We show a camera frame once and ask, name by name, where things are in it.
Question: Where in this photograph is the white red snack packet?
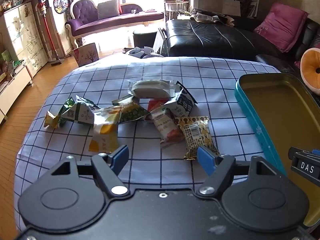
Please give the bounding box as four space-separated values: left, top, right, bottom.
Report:
150 107 185 148

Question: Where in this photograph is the white cake packet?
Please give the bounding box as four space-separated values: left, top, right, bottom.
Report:
128 79 177 98

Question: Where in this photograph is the picture frame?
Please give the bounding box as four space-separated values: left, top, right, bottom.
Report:
247 0 259 18

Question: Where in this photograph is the yellow white pastry packet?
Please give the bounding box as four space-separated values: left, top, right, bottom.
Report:
89 106 122 154

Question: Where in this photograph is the black leather sofa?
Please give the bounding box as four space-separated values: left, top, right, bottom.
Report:
165 17 320 80

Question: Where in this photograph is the red stick vacuum cleaner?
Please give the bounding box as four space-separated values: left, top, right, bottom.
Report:
37 0 66 66

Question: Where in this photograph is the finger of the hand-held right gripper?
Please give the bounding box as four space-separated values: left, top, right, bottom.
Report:
287 147 320 180

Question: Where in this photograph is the gold foil candy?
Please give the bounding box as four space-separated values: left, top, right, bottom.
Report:
44 110 60 129

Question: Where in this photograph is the orange donut cushion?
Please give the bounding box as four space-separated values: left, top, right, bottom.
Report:
300 47 320 93

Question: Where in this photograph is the grey cushion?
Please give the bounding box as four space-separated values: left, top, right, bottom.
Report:
97 0 120 20

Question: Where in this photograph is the magenta cushion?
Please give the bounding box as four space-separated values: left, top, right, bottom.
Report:
254 2 309 53

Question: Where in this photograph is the teal tin box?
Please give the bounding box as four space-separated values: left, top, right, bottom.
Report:
234 73 320 228

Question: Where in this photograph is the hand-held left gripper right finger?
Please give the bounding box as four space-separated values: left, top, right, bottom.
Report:
195 145 278 197

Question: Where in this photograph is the pile of clothes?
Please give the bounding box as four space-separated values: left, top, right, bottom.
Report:
179 9 235 27

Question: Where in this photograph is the yellow brown patterned packet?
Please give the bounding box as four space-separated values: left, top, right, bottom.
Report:
175 116 220 160

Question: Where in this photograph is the black white milk packet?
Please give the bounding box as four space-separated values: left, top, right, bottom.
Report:
164 81 198 117

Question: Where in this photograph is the white round side table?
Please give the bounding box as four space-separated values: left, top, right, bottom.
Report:
164 1 190 20

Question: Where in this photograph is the round wall hanging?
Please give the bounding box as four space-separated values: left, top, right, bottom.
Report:
53 0 69 13

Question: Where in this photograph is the purple chaise sofa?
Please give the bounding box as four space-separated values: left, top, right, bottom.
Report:
64 0 165 48

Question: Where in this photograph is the blue checkered cloth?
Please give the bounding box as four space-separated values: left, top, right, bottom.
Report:
14 56 288 233

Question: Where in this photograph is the low white bench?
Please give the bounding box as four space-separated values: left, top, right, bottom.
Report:
0 65 33 123

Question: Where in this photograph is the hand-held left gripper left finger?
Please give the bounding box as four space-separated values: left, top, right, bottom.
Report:
51 145 130 197

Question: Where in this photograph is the standing desk calendar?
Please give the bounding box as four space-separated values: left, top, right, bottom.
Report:
153 27 167 57

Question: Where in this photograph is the cardboard box tree print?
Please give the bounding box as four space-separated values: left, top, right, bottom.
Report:
72 42 100 67

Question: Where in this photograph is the white cabinet with drawings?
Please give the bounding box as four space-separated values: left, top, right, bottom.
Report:
0 1 48 78

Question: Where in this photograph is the white neck massager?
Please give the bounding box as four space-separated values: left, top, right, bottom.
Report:
124 46 160 58

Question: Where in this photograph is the orange red snack packet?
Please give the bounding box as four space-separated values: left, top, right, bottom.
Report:
147 99 169 112

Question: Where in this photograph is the black round ottoman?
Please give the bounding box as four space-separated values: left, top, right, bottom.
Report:
132 29 158 49

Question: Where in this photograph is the green white triangular packet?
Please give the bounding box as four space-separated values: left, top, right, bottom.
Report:
61 95 100 125

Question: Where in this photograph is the green pea packet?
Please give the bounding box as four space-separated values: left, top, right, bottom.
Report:
112 95 150 124

